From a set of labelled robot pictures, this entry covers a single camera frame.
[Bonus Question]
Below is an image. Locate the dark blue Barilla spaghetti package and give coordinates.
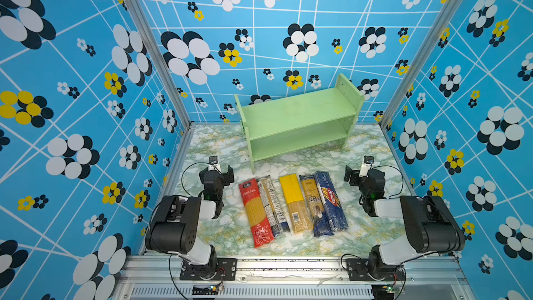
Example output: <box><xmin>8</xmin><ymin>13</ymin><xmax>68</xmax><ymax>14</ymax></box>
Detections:
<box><xmin>314</xmin><ymin>172</ymin><xmax>349</xmax><ymax>231</ymax></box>

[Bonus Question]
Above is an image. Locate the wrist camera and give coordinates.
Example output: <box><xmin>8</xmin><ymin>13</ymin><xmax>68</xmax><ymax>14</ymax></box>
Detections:
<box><xmin>208</xmin><ymin>156</ymin><xmax>222</xmax><ymax>173</ymax></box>
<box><xmin>359</xmin><ymin>156</ymin><xmax>374</xmax><ymax>177</ymax></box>

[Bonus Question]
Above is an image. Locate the yellow spaghetti package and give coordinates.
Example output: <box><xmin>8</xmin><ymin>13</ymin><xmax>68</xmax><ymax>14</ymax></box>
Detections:
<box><xmin>279</xmin><ymin>174</ymin><xmax>313</xmax><ymax>233</ymax></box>

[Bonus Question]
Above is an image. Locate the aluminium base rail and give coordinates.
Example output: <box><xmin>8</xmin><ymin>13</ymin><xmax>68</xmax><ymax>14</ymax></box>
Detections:
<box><xmin>113</xmin><ymin>255</ymin><xmax>475</xmax><ymax>299</ymax></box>

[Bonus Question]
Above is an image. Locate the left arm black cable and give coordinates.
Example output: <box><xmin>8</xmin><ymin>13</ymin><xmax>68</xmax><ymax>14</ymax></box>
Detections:
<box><xmin>180</xmin><ymin>161</ymin><xmax>210</xmax><ymax>198</ymax></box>

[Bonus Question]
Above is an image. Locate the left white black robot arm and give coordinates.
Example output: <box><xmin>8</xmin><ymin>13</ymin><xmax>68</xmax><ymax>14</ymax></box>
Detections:
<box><xmin>145</xmin><ymin>163</ymin><xmax>236</xmax><ymax>281</ymax></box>

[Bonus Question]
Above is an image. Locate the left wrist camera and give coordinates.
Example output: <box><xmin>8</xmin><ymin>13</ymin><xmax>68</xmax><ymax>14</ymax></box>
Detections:
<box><xmin>208</xmin><ymin>156</ymin><xmax>222</xmax><ymax>173</ymax></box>

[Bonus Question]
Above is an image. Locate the left green circuit board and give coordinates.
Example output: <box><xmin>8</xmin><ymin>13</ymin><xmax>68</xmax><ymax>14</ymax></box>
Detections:
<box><xmin>192</xmin><ymin>283</ymin><xmax>225</xmax><ymax>297</ymax></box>

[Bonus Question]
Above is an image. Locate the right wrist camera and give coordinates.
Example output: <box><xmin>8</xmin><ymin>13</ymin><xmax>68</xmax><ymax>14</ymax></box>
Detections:
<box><xmin>359</xmin><ymin>156</ymin><xmax>374</xmax><ymax>177</ymax></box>

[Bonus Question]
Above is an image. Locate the clear blue-label spaghetti package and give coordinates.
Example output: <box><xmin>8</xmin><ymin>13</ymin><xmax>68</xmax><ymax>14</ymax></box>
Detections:
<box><xmin>258</xmin><ymin>176</ymin><xmax>290</xmax><ymax>238</ymax></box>

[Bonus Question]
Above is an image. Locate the green circuit board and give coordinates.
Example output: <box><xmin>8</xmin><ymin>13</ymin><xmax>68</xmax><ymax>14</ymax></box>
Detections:
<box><xmin>372</xmin><ymin>285</ymin><xmax>397</xmax><ymax>300</ymax></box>
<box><xmin>192</xmin><ymin>283</ymin><xmax>225</xmax><ymax>297</ymax></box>

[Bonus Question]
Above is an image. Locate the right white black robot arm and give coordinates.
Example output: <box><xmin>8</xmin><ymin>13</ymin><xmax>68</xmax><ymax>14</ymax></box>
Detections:
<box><xmin>344</xmin><ymin>167</ymin><xmax>465</xmax><ymax>280</ymax></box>

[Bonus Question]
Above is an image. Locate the red spaghetti package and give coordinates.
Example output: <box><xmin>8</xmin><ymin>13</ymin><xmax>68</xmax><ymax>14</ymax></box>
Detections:
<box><xmin>239</xmin><ymin>179</ymin><xmax>274</xmax><ymax>248</ymax></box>

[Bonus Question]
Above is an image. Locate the right green circuit board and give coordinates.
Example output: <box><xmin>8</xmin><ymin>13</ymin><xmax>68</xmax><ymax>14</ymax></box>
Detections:
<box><xmin>372</xmin><ymin>285</ymin><xmax>397</xmax><ymax>300</ymax></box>

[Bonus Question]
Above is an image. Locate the green two-tier wooden shelf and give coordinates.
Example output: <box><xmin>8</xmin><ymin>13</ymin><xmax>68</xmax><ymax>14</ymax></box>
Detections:
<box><xmin>235</xmin><ymin>74</ymin><xmax>365</xmax><ymax>172</ymax></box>

